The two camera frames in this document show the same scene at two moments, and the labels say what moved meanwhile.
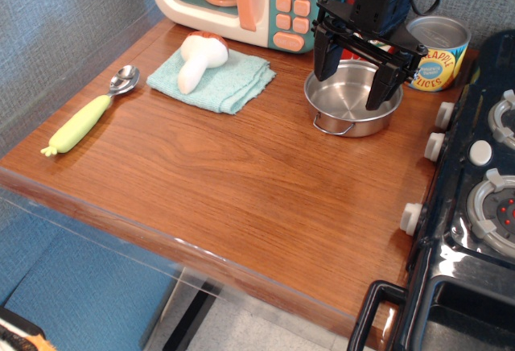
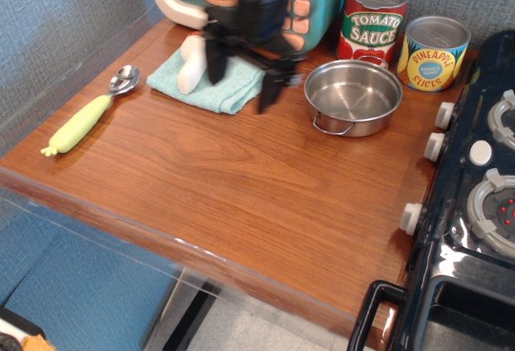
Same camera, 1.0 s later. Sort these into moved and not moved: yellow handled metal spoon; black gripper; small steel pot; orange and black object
Moved: black gripper
Not moved: small steel pot; orange and black object; yellow handled metal spoon
